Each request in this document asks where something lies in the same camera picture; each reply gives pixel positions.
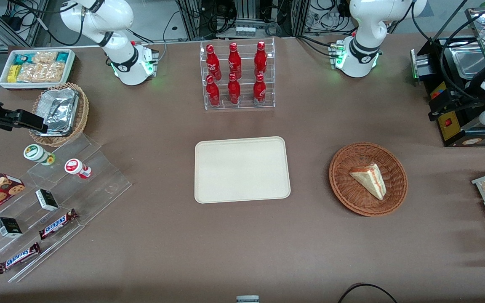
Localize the aluminium foil containers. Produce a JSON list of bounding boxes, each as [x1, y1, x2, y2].
[[35, 88, 79, 136]]

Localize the large rice cracker bag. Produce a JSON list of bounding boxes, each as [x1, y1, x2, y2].
[[17, 62, 67, 83]]

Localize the black sealing machine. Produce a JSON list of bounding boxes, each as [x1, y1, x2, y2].
[[410, 36, 485, 148]]

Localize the brown wicker basket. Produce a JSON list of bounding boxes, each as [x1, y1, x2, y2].
[[329, 142, 408, 217]]

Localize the beige plastic tray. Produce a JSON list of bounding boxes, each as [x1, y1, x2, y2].
[[195, 136, 291, 204]]

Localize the small black carton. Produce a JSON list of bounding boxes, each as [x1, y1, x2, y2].
[[0, 217, 23, 239], [35, 189, 59, 212]]

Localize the green lid yogurt bottle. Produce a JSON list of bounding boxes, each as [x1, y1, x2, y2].
[[24, 144, 56, 166]]

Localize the steel tray in machine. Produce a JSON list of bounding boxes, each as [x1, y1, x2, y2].
[[452, 45, 485, 80]]

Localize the light wicker basket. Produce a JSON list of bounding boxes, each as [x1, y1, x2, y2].
[[29, 82, 90, 147]]

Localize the clear acrylic stepped display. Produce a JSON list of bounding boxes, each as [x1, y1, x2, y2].
[[0, 134, 133, 283]]

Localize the clear acrylic bottle rack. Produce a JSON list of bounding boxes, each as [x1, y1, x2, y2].
[[200, 38, 276, 111]]

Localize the black looped cable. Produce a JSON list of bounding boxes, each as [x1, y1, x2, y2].
[[337, 282, 399, 303]]

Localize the small rice cracker bag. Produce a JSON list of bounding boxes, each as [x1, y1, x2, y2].
[[32, 51, 58, 65]]

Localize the triangular sandwich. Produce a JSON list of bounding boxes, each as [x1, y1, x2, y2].
[[349, 163, 387, 201]]

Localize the red cola bottle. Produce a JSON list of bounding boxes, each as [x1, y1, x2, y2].
[[206, 44, 222, 80], [227, 73, 241, 105], [228, 42, 242, 80], [254, 41, 267, 77], [253, 74, 266, 106], [206, 75, 221, 107]]

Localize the snickers chocolate bar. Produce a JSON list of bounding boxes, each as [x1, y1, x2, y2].
[[38, 209, 79, 240], [0, 242, 42, 275]]

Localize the white rectangular snack bin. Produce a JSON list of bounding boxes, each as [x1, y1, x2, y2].
[[0, 49, 76, 90]]

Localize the red lid yogurt bottle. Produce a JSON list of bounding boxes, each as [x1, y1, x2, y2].
[[64, 158, 93, 180]]

